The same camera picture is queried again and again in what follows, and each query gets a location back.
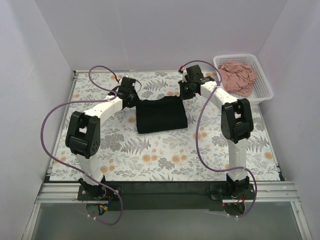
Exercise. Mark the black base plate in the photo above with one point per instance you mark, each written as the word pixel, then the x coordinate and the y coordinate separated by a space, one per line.
pixel 173 195

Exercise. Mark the floral tablecloth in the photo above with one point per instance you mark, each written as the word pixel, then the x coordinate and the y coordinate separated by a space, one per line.
pixel 125 155

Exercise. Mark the pink t shirt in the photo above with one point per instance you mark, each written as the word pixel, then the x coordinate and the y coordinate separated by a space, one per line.
pixel 237 78

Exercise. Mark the black t shirt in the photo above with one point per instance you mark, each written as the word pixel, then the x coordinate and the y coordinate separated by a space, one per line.
pixel 165 114

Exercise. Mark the aluminium frame rail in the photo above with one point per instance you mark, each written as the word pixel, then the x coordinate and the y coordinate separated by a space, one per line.
pixel 195 210

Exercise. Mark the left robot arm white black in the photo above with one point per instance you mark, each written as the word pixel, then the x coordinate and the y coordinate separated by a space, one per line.
pixel 83 136

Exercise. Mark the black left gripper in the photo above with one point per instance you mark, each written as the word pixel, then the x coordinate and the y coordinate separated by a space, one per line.
pixel 135 100

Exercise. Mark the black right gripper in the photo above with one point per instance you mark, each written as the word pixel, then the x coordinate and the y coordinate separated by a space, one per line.
pixel 183 91

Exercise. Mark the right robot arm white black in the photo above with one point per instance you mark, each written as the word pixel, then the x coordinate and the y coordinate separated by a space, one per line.
pixel 236 124

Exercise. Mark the white plastic basket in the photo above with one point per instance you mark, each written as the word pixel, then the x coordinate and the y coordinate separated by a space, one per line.
pixel 261 90

